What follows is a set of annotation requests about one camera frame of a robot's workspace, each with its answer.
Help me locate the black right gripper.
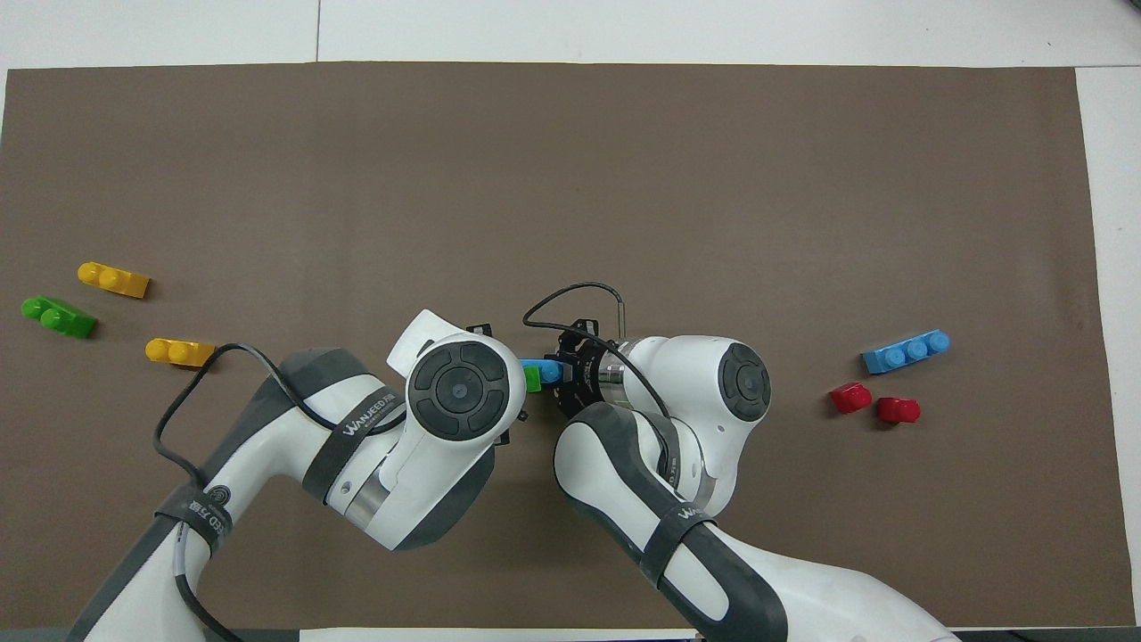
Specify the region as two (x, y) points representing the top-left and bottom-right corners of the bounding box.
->
(540, 325), (616, 418)

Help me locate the brown table mat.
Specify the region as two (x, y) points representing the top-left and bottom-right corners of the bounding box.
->
(0, 61), (1135, 630)

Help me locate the yellow two-stud toy brick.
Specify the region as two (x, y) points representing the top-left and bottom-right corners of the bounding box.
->
(77, 261), (151, 299)
(144, 338), (217, 368)

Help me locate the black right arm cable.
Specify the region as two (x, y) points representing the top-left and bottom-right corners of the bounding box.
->
(522, 283), (678, 473)

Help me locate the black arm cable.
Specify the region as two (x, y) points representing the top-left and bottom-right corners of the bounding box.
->
(154, 342), (429, 642)
(522, 283), (678, 473)

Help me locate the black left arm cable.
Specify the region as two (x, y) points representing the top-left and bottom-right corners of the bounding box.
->
(154, 342), (429, 642)

